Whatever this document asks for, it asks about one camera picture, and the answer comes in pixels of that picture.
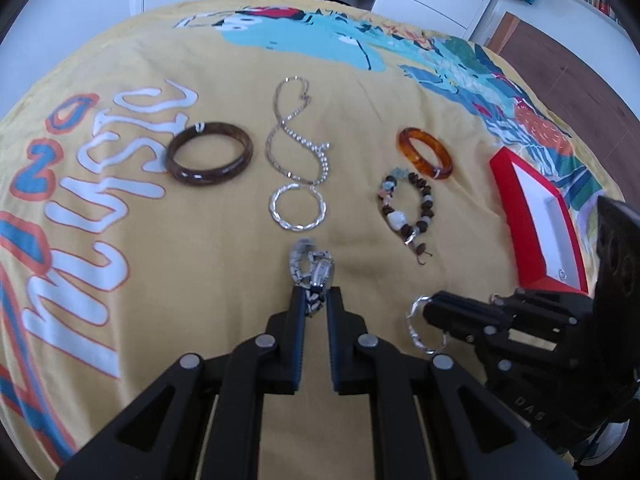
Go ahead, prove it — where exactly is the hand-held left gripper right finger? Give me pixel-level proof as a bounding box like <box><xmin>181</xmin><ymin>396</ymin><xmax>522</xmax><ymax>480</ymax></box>
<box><xmin>326</xmin><ymin>286</ymin><xmax>581</xmax><ymax>480</ymax></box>

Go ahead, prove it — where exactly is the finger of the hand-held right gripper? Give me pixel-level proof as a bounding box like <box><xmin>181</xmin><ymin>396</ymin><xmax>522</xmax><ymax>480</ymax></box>
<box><xmin>422</xmin><ymin>289</ymin><xmax>596</xmax><ymax>333</ymax></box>
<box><xmin>449</xmin><ymin>326</ymin><xmax>572</xmax><ymax>377</ymax></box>

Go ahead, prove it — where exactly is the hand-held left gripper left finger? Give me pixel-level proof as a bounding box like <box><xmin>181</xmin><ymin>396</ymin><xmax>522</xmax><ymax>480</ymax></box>
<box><xmin>55</xmin><ymin>287</ymin><xmax>307</xmax><ymax>480</ymax></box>

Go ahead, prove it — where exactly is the silver wrist watch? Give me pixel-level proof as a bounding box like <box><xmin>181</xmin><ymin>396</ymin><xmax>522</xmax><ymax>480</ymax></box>
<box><xmin>289</xmin><ymin>237</ymin><xmax>335</xmax><ymax>318</ymax></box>

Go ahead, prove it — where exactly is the beaded stone bracelet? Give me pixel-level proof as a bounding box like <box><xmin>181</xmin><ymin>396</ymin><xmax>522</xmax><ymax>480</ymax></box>
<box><xmin>377</xmin><ymin>167</ymin><xmax>436</xmax><ymax>266</ymax></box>

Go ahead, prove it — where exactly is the twisted silver bangle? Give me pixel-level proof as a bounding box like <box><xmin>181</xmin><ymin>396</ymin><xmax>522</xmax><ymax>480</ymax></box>
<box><xmin>268</xmin><ymin>183</ymin><xmax>329</xmax><ymax>233</ymax></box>

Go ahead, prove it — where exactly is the red jewelry box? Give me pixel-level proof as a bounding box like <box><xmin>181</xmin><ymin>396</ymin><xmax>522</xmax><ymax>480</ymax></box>
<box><xmin>489</xmin><ymin>149</ymin><xmax>591</xmax><ymax>295</ymax></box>

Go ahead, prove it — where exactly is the amber bangle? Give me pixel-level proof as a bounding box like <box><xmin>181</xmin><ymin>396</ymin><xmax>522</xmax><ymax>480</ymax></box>
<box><xmin>397</xmin><ymin>127</ymin><xmax>455</xmax><ymax>181</ymax></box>

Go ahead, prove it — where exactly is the dark brown bangle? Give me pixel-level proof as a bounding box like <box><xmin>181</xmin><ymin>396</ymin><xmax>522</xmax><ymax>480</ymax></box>
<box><xmin>166</xmin><ymin>121</ymin><xmax>254</xmax><ymax>188</ymax></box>

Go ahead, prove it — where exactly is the silver chain necklace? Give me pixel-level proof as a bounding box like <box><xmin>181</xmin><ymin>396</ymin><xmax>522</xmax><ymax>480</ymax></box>
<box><xmin>265</xmin><ymin>76</ymin><xmax>333</xmax><ymax>188</ymax></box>

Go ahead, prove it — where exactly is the yellow printed blanket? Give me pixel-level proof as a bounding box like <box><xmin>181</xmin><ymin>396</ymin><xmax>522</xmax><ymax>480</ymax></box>
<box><xmin>0</xmin><ymin>0</ymin><xmax>640</xmax><ymax>476</ymax></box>

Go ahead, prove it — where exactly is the wooden headboard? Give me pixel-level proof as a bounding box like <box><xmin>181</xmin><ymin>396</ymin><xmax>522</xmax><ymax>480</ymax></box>
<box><xmin>487</xmin><ymin>11</ymin><xmax>640</xmax><ymax>128</ymax></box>

